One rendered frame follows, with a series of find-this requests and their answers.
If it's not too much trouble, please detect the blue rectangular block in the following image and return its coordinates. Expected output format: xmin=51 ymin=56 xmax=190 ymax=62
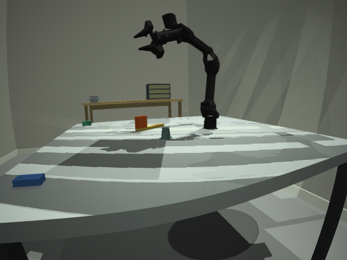
xmin=12 ymin=173 xmax=46 ymax=187

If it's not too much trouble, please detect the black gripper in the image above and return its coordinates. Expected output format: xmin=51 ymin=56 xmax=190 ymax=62
xmin=134 ymin=20 xmax=170 ymax=59

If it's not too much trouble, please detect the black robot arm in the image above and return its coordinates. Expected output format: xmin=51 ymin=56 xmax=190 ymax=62
xmin=162 ymin=13 xmax=220 ymax=129

